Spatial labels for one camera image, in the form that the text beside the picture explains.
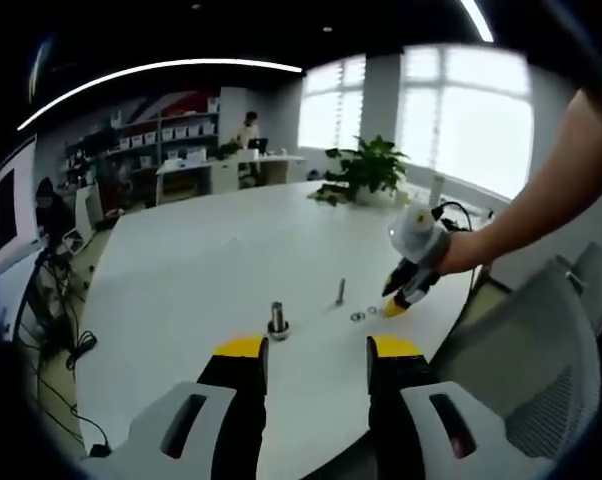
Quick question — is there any black cable bundle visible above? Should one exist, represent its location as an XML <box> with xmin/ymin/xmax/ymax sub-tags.
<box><xmin>15</xmin><ymin>249</ymin><xmax>113</xmax><ymax>454</ymax></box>

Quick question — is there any thick threaded metal stud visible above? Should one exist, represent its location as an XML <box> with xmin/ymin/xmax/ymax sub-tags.
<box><xmin>266</xmin><ymin>300</ymin><xmax>293</xmax><ymax>342</ymax></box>

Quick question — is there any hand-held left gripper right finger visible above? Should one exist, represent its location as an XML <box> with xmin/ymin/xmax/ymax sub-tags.
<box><xmin>365</xmin><ymin>333</ymin><xmax>553</xmax><ymax>480</ymax></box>

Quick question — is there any white office desk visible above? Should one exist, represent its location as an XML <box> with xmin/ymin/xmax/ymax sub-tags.
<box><xmin>154</xmin><ymin>152</ymin><xmax>307</xmax><ymax>206</ymax></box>

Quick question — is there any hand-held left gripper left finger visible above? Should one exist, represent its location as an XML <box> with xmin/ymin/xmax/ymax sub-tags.
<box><xmin>80</xmin><ymin>333</ymin><xmax>271</xmax><ymax>480</ymax></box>

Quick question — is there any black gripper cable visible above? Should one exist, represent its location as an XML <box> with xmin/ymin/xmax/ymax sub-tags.
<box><xmin>430</xmin><ymin>199</ymin><xmax>485</xmax><ymax>281</ymax></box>

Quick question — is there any large display screen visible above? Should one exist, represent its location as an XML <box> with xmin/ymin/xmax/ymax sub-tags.
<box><xmin>0</xmin><ymin>137</ymin><xmax>38</xmax><ymax>271</ymax></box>

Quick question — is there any ceiling light strip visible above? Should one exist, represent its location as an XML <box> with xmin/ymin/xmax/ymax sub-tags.
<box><xmin>16</xmin><ymin>58</ymin><xmax>303</xmax><ymax>132</ymax></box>
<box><xmin>458</xmin><ymin>0</ymin><xmax>496</xmax><ymax>44</ymax></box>

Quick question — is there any large window with blinds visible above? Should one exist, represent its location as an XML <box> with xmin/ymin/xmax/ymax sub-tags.
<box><xmin>400</xmin><ymin>44</ymin><xmax>535</xmax><ymax>201</ymax></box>
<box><xmin>300</xmin><ymin>54</ymin><xmax>367</xmax><ymax>156</ymax></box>

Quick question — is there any grey mesh office chair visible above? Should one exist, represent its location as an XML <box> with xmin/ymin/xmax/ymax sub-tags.
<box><xmin>433</xmin><ymin>242</ymin><xmax>602</xmax><ymax>461</ymax></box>

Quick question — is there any storage shelf with white bins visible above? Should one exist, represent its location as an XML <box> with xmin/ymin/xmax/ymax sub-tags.
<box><xmin>63</xmin><ymin>97</ymin><xmax>222</xmax><ymax>201</ymax></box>

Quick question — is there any potted green plant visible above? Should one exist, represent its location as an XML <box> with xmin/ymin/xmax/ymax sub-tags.
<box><xmin>310</xmin><ymin>134</ymin><xmax>410</xmax><ymax>206</ymax></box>

